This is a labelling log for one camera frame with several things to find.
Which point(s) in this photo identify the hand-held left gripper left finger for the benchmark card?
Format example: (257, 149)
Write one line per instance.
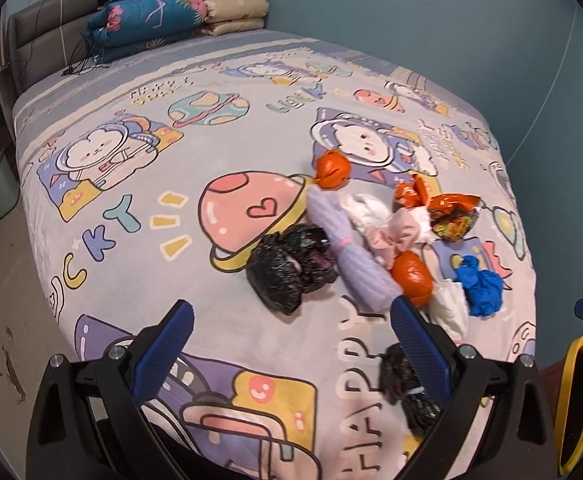
(166, 345)

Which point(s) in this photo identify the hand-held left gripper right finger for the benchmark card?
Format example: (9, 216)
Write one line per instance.
(421, 345)

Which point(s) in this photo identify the yellow-rimmed black trash bin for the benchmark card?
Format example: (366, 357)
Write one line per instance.
(574, 405)

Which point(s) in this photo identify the orange snack bag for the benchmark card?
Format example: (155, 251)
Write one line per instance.
(456, 216)

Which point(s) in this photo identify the large black plastic bag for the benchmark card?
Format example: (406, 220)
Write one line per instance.
(286, 272)

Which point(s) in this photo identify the white tissue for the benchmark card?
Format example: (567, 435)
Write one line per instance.
(449, 310)
(366, 212)

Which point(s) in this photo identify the small black plastic bag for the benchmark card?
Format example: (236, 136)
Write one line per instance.
(404, 380)

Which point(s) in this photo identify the blue rubber glove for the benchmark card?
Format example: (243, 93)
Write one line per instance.
(481, 285)

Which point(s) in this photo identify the pink crumpled tissue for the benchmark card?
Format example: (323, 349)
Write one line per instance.
(401, 235)

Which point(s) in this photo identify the small orange snack wrapper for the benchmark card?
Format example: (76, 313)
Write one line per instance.
(409, 192)

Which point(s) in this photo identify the printed cartoon bed sheet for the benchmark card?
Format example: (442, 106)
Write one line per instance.
(181, 170)

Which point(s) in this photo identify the folded blue floral quilt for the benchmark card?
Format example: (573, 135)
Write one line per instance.
(141, 20)

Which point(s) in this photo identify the folded beige blanket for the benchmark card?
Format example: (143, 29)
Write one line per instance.
(236, 12)

